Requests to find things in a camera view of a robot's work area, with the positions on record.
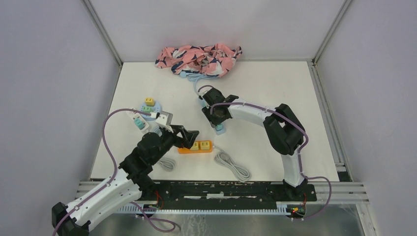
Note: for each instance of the white power strip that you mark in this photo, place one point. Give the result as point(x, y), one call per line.
point(134, 115)

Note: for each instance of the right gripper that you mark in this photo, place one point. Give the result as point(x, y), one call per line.
point(214, 120)

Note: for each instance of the pink patterned cloth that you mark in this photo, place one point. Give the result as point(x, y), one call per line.
point(214, 61)

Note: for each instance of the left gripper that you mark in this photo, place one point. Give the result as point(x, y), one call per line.
point(188, 136)

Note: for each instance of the yellow adapter on round socket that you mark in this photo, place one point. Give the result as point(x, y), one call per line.
point(149, 101)

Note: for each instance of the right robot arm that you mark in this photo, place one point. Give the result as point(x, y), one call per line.
point(285, 133)

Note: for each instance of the yellow plug adapter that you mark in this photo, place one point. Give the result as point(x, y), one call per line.
point(195, 146)
point(205, 145)

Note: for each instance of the teal adapter on white strip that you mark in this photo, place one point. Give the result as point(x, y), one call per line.
point(139, 123)

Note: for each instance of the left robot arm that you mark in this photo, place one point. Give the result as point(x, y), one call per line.
point(128, 182)

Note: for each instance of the orange power strip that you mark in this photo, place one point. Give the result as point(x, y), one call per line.
point(188, 151)

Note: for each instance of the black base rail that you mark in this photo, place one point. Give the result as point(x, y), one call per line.
point(226, 197)

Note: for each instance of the green adapter on round socket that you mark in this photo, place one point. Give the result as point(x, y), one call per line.
point(147, 109)

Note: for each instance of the round blue socket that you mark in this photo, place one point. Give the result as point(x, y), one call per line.
point(156, 108)

